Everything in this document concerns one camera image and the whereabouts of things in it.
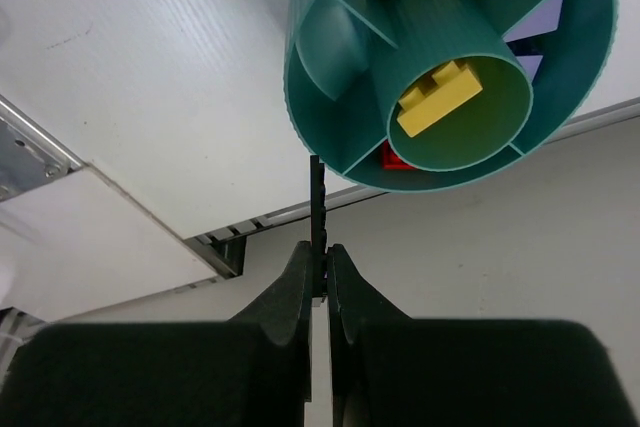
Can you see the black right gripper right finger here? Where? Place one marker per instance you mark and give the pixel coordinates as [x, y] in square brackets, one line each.
[390, 369]

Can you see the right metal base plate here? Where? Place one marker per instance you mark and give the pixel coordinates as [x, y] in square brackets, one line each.
[30, 156]

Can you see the yellow long lego plate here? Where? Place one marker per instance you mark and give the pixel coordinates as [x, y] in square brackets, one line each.
[435, 95]

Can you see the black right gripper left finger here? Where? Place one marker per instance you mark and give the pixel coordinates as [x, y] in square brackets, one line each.
[251, 370]

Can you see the lavender lego brick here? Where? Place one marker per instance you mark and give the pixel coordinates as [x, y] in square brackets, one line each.
[528, 54]
[543, 19]

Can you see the teal divided round container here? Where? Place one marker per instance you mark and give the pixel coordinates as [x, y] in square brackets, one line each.
[348, 62]

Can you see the red long lego brick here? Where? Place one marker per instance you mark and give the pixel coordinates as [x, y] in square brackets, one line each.
[391, 161]

